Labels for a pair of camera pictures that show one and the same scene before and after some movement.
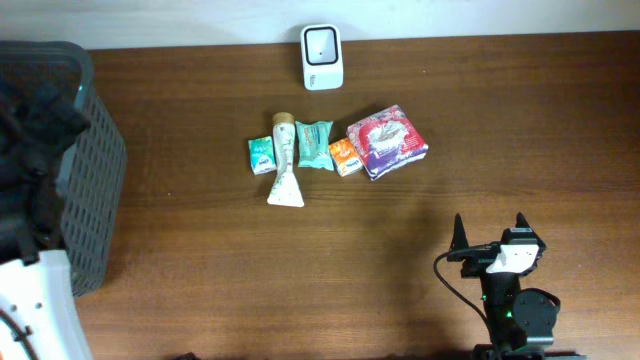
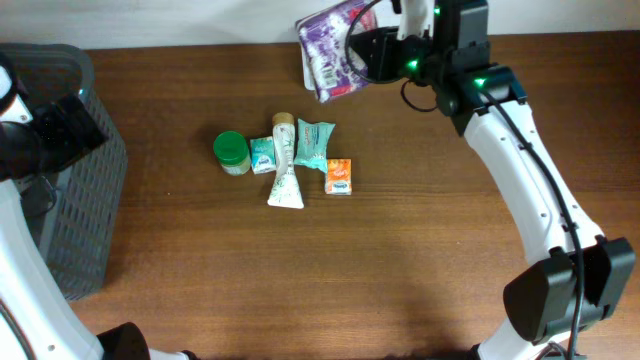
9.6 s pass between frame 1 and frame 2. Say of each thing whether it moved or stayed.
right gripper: moved
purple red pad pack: moved
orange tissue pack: moved
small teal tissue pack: stayed
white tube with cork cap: stayed
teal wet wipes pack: stayed
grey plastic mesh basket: stayed
